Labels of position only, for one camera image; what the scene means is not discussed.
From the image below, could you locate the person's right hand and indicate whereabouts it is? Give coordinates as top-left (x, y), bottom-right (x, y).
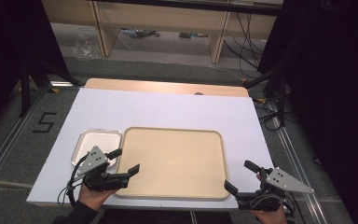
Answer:
top-left (249, 206), bottom-right (289, 224)

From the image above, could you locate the white board sheet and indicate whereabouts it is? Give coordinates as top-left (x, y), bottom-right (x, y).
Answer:
top-left (26, 88), bottom-right (275, 210)

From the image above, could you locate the grey right gripper cable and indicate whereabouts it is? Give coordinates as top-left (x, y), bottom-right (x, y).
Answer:
top-left (250, 194), bottom-right (282, 208)

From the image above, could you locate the black curtain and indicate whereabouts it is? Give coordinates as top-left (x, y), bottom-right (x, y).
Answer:
top-left (256, 0), bottom-right (358, 224)
top-left (0, 0), bottom-right (72, 142)

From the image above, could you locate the light wooden shelf unit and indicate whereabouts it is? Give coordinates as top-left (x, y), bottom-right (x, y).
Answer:
top-left (41, 0), bottom-right (284, 65)

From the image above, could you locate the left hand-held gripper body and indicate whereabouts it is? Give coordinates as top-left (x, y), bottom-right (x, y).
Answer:
top-left (74, 145), bottom-right (131, 192)

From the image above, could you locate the white square dish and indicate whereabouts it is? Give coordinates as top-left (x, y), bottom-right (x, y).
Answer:
top-left (70, 128), bottom-right (124, 169)

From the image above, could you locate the person's left hand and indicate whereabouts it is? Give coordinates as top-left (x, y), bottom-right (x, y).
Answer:
top-left (77, 183), bottom-right (119, 212)

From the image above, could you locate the aluminium floor rail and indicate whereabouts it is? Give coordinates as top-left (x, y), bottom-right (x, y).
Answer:
top-left (0, 86), bottom-right (49, 196)
top-left (268, 98), bottom-right (329, 224)

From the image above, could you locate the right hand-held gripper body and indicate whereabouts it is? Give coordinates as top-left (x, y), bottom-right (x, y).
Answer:
top-left (236, 166), bottom-right (315, 213)

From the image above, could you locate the black floor cable bundle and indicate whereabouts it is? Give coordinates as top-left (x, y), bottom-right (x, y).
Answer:
top-left (254, 98), bottom-right (286, 132)

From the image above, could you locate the beige rectangular tray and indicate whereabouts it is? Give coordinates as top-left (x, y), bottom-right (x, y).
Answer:
top-left (115, 126), bottom-right (230, 201)

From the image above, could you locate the black hanging cable bundle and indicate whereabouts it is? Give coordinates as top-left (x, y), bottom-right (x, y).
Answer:
top-left (223, 11), bottom-right (264, 71)

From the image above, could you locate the black metal stand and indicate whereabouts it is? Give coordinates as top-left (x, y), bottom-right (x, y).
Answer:
top-left (241, 65), bottom-right (289, 128)
top-left (18, 58), bottom-right (82, 119)

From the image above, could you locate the clear plastic bag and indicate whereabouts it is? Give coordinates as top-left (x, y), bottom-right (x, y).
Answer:
top-left (73, 27), bottom-right (103, 61)

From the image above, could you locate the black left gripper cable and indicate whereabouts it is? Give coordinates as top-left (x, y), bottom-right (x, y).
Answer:
top-left (57, 153), bottom-right (90, 208)

